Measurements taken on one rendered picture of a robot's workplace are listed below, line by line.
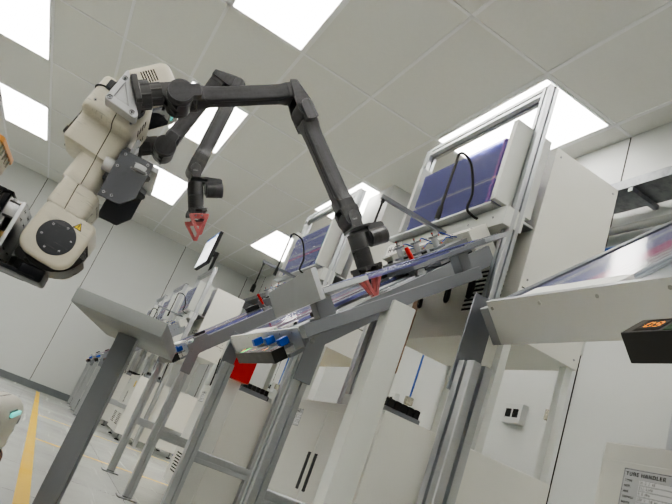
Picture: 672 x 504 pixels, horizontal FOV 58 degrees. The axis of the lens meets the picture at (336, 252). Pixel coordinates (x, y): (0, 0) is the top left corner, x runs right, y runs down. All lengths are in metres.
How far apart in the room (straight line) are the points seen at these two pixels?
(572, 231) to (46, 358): 8.96
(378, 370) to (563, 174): 1.21
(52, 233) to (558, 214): 1.63
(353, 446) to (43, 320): 9.20
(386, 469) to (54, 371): 8.84
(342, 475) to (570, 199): 1.37
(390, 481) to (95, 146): 1.30
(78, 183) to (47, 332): 8.47
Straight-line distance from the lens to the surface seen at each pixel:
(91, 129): 2.01
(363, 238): 1.85
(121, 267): 10.50
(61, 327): 10.35
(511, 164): 2.14
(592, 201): 2.40
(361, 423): 1.35
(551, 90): 2.35
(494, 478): 2.00
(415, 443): 1.83
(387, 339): 1.38
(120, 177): 1.91
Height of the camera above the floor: 0.40
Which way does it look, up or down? 19 degrees up
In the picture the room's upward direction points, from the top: 22 degrees clockwise
